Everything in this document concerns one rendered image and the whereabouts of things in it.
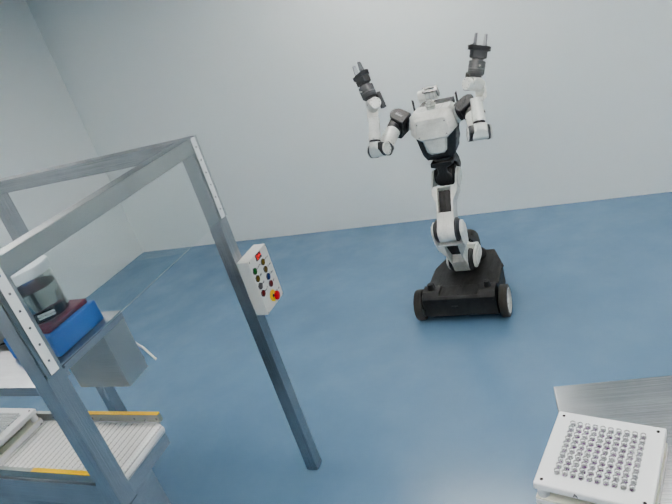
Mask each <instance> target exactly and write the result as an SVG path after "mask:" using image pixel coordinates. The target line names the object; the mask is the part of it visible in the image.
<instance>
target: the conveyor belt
mask: <svg viewBox="0 0 672 504"><path fill-rule="evenodd" d="M94 423H95V424H96V426H97V428H98V430H99V431H100V433H101V435H102V436H103V438H104V440H105V442H106V443H107V445H108V447H109V449H110V450H111V452H112V454H113V455H114V457H115V459H116V461H117V462H118V464H119V466H120V467H121V469H122V471H123V473H124V474H125V476H126V478H127V479H128V481H129V479H130V478H131V477H132V475H133V474H134V473H135V471H136V470H137V469H138V467H139V466H140V465H141V463H142V462H143V461H144V459H145V458H146V457H147V455H148V454H149V453H150V451H151V450H152V449H153V447H154V446H155V445H156V443H157V442H158V441H159V439H160V438H161V437H162V436H163V434H164V433H165V429H164V427H163V426H162V425H160V424H158V423H119V422H94ZM0 466H8V467H24V468H48V469H63V470H79V471H87V470H86V469H85V467H84V466H83V464H82V462H81V461H80V459H79V457H78V456H77V454H76V453H75V451H74V449H73V448H72V446H71V444H70V443H69V441H68V440H67V438H66V436H65V435H64V433H63V431H62V430H61V428H60V427H59V425H58V423H57V422H56V421H43V424H42V425H41V426H39V427H38V428H37V429H36V430H35V431H34V432H33V433H32V434H31V435H30V436H29V437H28V438H27V439H26V440H25V441H24V442H23V443H22V444H21V445H20V446H19V447H18V448H17V449H16V450H15V451H14V452H13V453H12V454H11V455H10V456H9V457H7V458H6V459H5V460H4V461H3V462H2V463H1V464H0Z"/></svg>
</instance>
